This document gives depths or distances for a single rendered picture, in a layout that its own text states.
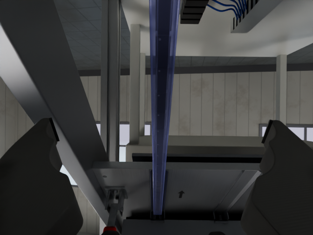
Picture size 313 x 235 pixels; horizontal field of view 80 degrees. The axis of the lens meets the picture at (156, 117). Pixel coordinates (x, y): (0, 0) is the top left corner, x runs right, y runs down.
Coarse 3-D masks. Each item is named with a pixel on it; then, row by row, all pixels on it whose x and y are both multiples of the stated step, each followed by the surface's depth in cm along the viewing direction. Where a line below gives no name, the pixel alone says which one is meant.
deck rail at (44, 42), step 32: (0, 0) 9; (32, 0) 12; (0, 32) 10; (32, 32) 12; (64, 32) 16; (0, 64) 11; (32, 64) 12; (64, 64) 16; (32, 96) 13; (64, 96) 16; (64, 128) 16; (96, 128) 24; (64, 160) 19; (96, 160) 24; (96, 192) 25
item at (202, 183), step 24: (96, 168) 22; (120, 168) 22; (144, 168) 22; (168, 168) 22; (192, 168) 22; (216, 168) 22; (240, 168) 22; (144, 192) 27; (168, 192) 27; (192, 192) 27; (216, 192) 27; (240, 192) 27; (144, 216) 36; (168, 216) 36; (192, 216) 36; (216, 216) 36; (240, 216) 35
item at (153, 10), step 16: (160, 0) 8; (176, 0) 8; (160, 16) 9; (176, 16) 9; (160, 32) 9; (176, 32) 9; (160, 48) 10; (160, 64) 11; (160, 80) 11; (160, 96) 12; (160, 112) 14; (160, 128) 15; (160, 144) 16; (160, 160) 18; (160, 176) 21; (160, 192) 24; (160, 208) 29
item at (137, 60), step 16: (144, 64) 86; (144, 80) 86; (144, 96) 87; (144, 112) 87; (144, 128) 88; (128, 144) 60; (144, 144) 60; (176, 144) 61; (192, 144) 61; (208, 144) 62; (224, 144) 62; (240, 144) 62; (256, 144) 63; (128, 160) 58
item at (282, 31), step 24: (120, 0) 48; (144, 0) 47; (240, 0) 47; (288, 0) 47; (312, 0) 47; (144, 24) 60; (192, 24) 59; (216, 24) 59; (264, 24) 59; (288, 24) 59; (312, 24) 58; (144, 48) 81; (192, 48) 80; (216, 48) 80; (240, 48) 80; (264, 48) 79; (288, 48) 79
